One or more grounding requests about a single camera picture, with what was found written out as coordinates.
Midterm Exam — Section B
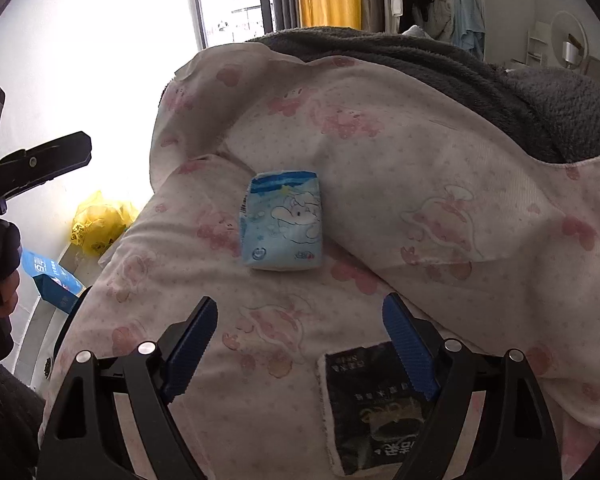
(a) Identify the person's left hand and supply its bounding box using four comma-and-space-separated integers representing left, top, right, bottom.
0, 270, 20, 318

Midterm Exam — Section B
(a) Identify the yellow plastic bag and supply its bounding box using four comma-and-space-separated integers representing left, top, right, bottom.
70, 191, 139, 256

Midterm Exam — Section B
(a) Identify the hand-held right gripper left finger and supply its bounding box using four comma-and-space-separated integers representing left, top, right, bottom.
37, 296, 218, 480

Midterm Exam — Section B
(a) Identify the person's grey fuzzy leg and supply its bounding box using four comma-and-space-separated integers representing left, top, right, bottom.
0, 352, 46, 480

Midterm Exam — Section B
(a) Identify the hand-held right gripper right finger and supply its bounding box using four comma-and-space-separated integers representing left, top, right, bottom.
383, 292, 566, 480

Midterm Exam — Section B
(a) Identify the black balcony door frame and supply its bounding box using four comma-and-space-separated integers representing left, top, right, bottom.
185, 0, 276, 51

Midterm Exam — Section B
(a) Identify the blue printed bag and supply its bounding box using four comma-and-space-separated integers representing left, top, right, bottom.
21, 250, 87, 313

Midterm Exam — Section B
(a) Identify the light blue hanging shirt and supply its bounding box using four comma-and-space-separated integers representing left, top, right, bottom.
452, 0, 487, 56

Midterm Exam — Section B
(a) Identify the black packet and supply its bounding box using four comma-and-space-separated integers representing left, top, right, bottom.
324, 341, 433, 476

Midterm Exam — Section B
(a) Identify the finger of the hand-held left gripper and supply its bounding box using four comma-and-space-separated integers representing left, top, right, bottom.
0, 131, 92, 201

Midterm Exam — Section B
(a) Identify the blue tissue pack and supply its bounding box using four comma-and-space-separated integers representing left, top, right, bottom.
238, 170, 324, 272

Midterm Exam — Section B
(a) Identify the grey fluffy blanket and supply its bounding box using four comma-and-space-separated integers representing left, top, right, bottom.
245, 26, 600, 165

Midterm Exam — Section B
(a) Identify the pink printed blanket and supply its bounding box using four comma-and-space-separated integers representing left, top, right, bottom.
37, 42, 600, 480

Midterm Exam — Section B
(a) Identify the white shelf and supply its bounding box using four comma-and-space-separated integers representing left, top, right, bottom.
526, 22, 553, 66

